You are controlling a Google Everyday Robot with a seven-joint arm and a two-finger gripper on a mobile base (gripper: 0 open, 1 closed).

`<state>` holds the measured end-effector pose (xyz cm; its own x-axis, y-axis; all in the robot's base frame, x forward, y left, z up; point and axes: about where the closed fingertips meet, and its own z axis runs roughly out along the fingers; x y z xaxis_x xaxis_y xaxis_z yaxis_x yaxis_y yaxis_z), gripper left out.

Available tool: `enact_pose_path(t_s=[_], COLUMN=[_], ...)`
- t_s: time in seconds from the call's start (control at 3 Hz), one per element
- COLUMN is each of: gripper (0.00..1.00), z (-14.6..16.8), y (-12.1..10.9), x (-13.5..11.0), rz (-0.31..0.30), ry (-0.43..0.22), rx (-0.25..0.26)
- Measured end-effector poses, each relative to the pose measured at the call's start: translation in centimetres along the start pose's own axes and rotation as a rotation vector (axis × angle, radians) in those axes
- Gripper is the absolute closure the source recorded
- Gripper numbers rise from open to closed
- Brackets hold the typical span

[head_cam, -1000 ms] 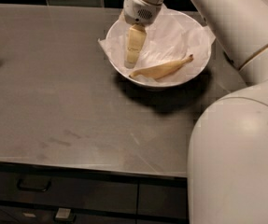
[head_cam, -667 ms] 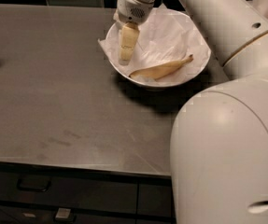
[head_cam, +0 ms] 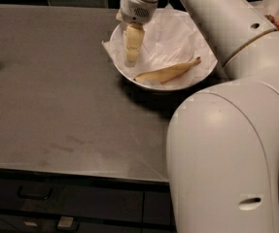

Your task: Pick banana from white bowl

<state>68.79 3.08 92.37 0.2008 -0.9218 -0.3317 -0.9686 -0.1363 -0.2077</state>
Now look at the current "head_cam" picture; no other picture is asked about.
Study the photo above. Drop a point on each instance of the lower drawer handle with label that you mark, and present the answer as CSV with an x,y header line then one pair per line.
x,y
67,224

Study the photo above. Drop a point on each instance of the yellow banana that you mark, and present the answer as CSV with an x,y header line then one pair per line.
x,y
169,73

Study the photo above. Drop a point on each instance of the lower left drawer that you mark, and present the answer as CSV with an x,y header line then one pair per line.
x,y
45,224

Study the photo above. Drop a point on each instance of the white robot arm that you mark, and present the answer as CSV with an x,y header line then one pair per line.
x,y
223,142

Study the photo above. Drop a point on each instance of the left upper drawer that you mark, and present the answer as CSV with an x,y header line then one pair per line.
x,y
75,200

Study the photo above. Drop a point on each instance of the black left drawer handle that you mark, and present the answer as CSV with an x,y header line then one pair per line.
x,y
34,192

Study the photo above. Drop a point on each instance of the right upper drawer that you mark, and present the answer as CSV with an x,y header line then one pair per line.
x,y
157,208

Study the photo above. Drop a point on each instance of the white bowl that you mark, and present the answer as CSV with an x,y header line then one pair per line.
x,y
165,84

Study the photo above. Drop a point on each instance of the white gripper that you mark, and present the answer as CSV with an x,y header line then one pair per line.
x,y
135,12

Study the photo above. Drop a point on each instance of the white paper liner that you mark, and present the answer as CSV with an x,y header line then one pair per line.
x,y
168,46

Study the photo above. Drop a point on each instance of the drawer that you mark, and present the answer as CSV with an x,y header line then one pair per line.
x,y
157,208
75,200
45,224

